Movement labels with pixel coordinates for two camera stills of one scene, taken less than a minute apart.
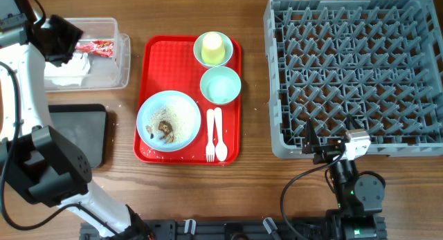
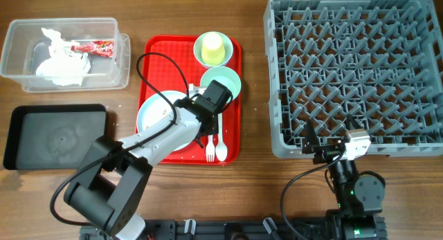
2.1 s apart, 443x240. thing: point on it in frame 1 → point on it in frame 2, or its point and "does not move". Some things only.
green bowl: [220, 85] does not move
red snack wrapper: [100, 48] does not move
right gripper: [311, 145] does not move
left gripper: [72, 34] → [214, 128]
